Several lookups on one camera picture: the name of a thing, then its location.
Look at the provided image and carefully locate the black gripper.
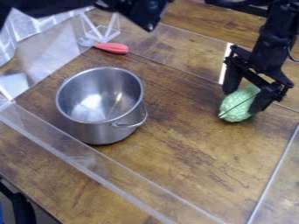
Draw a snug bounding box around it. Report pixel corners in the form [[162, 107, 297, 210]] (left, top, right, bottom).
[[221, 25, 295, 116]]

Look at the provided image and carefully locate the green bumpy bitter gourd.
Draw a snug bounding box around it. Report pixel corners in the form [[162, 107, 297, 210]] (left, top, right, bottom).
[[219, 85, 261, 123]]

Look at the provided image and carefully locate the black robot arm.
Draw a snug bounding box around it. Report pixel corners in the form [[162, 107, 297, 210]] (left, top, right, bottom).
[[0, 0, 299, 115]]

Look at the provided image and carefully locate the silver metal pot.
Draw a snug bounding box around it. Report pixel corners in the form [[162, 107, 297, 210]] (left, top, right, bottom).
[[55, 66, 149, 145]]

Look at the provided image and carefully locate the black bar on table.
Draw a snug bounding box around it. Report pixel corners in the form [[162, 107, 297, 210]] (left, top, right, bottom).
[[205, 0, 274, 17]]

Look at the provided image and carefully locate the clear acrylic enclosure wall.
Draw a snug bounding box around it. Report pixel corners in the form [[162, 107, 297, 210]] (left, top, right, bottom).
[[0, 8, 299, 224]]

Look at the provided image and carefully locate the clear acrylic triangular bracket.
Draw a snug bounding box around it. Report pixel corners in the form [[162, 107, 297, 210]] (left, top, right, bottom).
[[79, 13, 121, 47]]

